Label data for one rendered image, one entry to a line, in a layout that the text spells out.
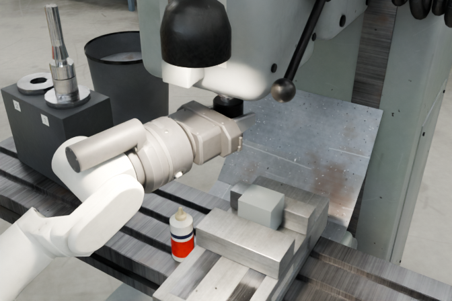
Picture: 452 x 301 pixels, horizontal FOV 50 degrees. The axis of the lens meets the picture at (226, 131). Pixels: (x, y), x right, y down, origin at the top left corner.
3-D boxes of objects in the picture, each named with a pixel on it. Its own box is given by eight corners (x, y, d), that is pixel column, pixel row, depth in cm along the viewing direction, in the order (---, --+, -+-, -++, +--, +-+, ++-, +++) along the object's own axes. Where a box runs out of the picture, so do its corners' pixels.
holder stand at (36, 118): (77, 196, 102) (60, 113, 92) (17, 160, 113) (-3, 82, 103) (120, 170, 110) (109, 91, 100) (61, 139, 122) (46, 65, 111)
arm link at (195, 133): (243, 113, 67) (176, 146, 60) (242, 169, 72) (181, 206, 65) (185, 85, 75) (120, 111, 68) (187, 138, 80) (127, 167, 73)
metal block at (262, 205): (269, 240, 79) (270, 211, 76) (237, 227, 82) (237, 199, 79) (282, 222, 83) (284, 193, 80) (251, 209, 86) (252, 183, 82)
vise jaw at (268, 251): (278, 281, 73) (280, 261, 71) (195, 244, 80) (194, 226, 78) (294, 255, 78) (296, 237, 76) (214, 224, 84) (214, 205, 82)
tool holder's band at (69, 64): (71, 60, 99) (70, 55, 98) (77, 68, 95) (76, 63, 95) (47, 64, 97) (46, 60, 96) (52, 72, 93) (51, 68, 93)
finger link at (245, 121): (251, 125, 77) (223, 140, 73) (252, 107, 75) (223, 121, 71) (259, 129, 76) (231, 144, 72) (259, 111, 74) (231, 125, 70)
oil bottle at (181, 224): (185, 266, 85) (183, 218, 80) (167, 257, 87) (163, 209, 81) (198, 251, 88) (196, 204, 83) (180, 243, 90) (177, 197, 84)
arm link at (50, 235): (153, 199, 62) (72, 279, 58) (114, 163, 67) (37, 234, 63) (134, 174, 57) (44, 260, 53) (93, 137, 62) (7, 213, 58)
